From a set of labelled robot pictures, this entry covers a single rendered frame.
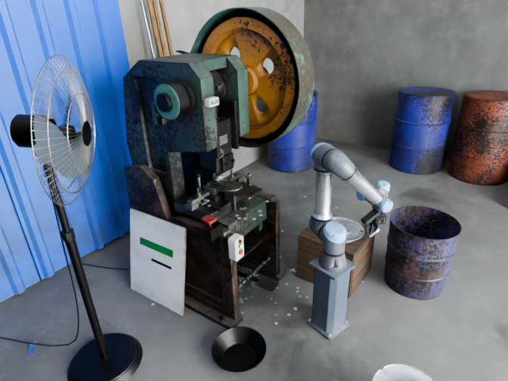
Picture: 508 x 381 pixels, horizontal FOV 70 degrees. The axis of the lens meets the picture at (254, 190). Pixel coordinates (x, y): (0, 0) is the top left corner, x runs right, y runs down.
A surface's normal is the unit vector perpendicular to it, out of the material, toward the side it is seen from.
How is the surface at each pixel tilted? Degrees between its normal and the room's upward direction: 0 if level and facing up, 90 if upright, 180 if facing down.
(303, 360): 0
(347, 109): 90
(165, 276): 78
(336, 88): 90
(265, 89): 90
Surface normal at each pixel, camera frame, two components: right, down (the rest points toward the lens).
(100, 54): 0.82, 0.22
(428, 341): -0.03, -0.90
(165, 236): -0.54, 0.18
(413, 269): -0.53, 0.42
